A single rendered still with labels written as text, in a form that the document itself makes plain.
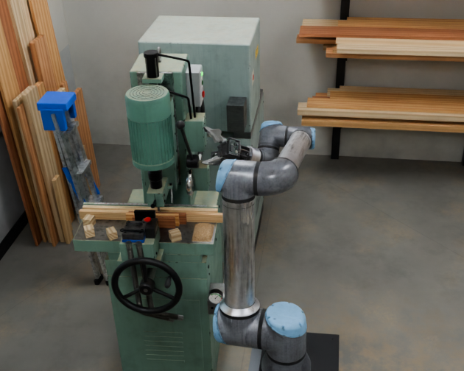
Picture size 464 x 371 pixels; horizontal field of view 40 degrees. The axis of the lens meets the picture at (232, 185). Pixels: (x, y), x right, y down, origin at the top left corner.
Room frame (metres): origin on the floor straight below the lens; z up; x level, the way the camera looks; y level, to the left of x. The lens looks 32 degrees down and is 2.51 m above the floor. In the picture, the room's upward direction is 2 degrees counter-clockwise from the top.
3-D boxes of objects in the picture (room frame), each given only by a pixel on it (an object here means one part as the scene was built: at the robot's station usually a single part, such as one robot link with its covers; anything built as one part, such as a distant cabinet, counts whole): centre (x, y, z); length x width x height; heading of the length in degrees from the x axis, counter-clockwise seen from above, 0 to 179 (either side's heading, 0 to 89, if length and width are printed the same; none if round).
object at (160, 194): (2.36, 0.32, 1.03); 0.14 x 0.07 x 0.09; 175
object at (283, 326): (1.75, -0.18, 0.79); 0.17 x 0.15 x 0.18; 75
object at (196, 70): (2.64, 0.15, 1.40); 0.10 x 0.06 x 0.16; 175
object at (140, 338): (2.46, 0.31, 0.35); 0.58 x 0.45 x 0.71; 175
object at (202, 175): (2.51, 0.15, 1.02); 0.09 x 0.07 x 0.12; 85
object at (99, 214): (2.34, 0.34, 0.92); 0.68 x 0.02 x 0.04; 85
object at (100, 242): (2.24, 0.38, 0.87); 0.61 x 0.30 x 0.06; 85
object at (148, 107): (2.34, 0.32, 1.35); 0.18 x 0.18 x 0.31
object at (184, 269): (2.46, 0.31, 0.76); 0.57 x 0.45 x 0.09; 175
